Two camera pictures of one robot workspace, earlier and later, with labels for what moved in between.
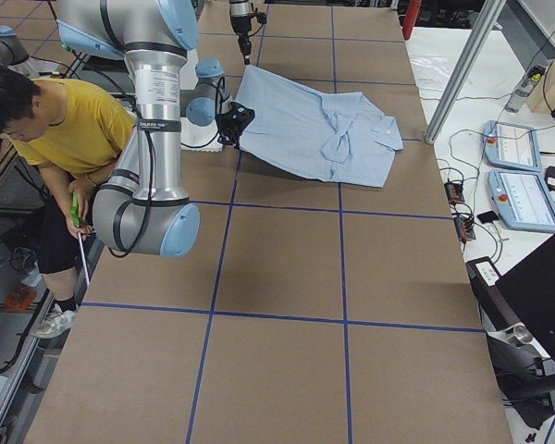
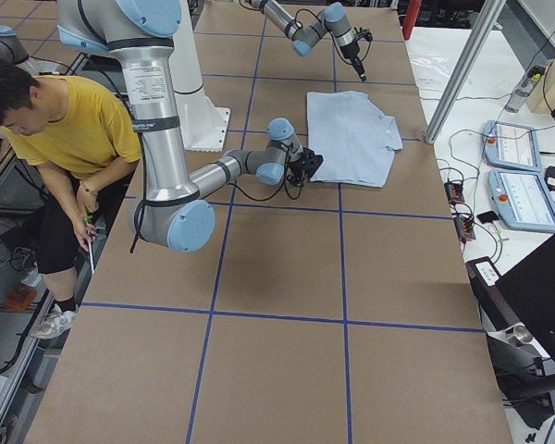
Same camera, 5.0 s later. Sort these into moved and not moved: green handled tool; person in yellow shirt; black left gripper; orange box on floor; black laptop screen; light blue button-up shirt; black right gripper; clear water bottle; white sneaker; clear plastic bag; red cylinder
Moved: black right gripper; black left gripper; green handled tool; light blue button-up shirt
Not moved: person in yellow shirt; red cylinder; black laptop screen; white sneaker; clear water bottle; orange box on floor; clear plastic bag
